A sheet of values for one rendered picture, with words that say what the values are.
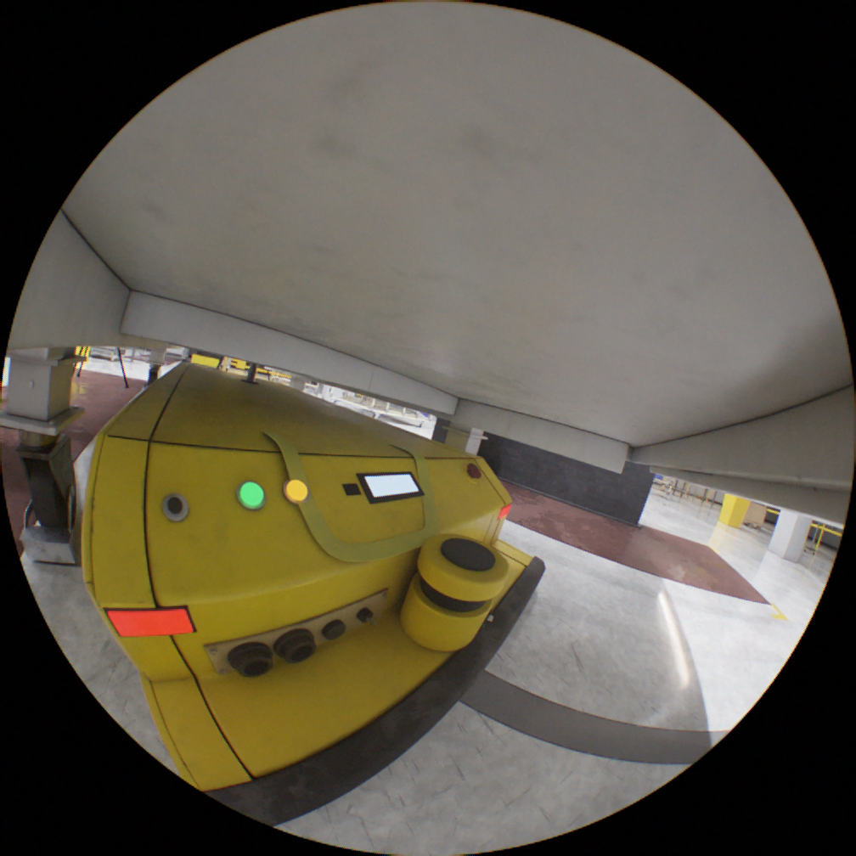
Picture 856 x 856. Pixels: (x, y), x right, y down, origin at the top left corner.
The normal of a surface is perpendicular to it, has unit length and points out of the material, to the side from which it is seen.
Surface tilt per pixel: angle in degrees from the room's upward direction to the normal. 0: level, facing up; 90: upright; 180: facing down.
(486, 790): 0
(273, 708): 4
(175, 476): 33
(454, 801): 0
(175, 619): 90
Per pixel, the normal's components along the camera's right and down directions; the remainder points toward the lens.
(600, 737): 0.27, -0.96
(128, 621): 0.76, 0.25
